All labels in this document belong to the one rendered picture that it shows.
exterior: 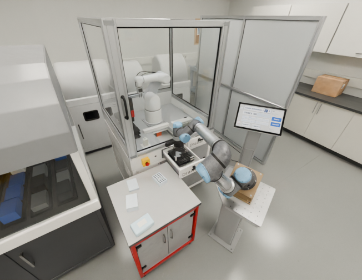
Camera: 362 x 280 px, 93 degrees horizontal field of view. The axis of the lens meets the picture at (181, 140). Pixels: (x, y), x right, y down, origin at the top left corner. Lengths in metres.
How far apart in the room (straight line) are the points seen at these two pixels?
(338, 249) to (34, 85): 3.00
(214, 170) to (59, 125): 0.84
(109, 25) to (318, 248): 2.78
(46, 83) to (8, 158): 0.40
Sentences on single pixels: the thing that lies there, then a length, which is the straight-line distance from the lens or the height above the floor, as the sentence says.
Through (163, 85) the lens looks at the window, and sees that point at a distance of 1.46.
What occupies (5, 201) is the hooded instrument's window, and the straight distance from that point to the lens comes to 1.35.
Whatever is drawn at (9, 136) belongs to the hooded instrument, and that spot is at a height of 1.54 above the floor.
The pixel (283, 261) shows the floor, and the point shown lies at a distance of 2.39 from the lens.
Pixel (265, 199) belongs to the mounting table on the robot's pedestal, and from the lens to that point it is 1.70.
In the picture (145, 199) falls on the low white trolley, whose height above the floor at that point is 0.76.
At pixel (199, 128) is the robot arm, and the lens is 1.19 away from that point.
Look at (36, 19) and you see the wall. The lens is 4.39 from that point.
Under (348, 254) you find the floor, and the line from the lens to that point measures 2.82.
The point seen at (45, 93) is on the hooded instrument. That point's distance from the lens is 1.11.
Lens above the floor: 2.00
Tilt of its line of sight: 35 degrees down
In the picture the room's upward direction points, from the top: 2 degrees clockwise
